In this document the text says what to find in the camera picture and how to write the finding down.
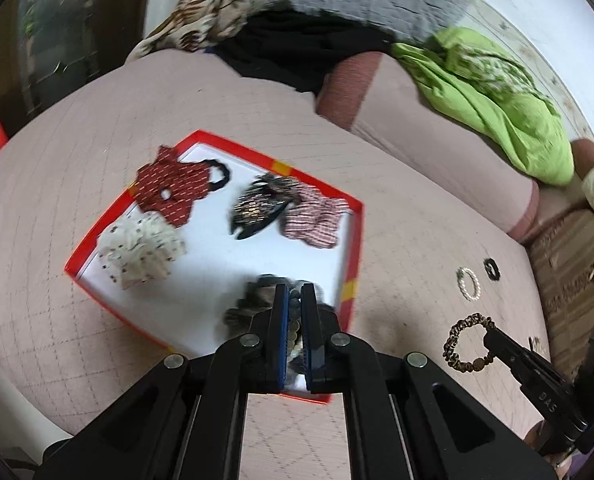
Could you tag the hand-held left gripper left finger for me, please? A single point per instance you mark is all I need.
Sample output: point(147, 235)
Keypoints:
point(283, 330)

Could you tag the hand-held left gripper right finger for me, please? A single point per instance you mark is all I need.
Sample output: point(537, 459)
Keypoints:
point(307, 330)

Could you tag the dark sheer scrunchie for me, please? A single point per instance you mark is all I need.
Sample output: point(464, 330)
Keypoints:
point(252, 305)

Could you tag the red rimmed white tray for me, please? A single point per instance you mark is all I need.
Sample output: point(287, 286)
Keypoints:
point(202, 270)

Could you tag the red plaid scrunchie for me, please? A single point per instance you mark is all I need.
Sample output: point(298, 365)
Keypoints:
point(312, 220)

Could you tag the black rhinestone hair claw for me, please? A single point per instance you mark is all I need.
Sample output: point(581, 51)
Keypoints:
point(257, 210)

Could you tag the white cherry print scrunchie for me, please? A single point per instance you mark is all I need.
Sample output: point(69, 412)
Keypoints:
point(142, 250)

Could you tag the red polka dot scrunchie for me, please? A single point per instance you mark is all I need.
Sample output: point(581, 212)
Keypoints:
point(172, 185)

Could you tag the striped beige cushion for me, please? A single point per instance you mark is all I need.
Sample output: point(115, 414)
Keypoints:
point(567, 270)

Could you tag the pink sofa cushion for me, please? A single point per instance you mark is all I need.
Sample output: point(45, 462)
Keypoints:
point(557, 205)

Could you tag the pink bolster cushion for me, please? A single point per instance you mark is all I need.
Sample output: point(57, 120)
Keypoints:
point(427, 160)

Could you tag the green cloth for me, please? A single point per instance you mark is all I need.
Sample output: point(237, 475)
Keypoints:
point(502, 110)

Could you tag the black cloth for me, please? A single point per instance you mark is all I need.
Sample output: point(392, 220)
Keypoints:
point(287, 45)

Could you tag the leopard print cloth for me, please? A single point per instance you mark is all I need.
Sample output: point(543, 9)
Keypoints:
point(212, 10)

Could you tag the dark glass cabinet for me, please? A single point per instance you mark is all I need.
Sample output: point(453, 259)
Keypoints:
point(52, 50)

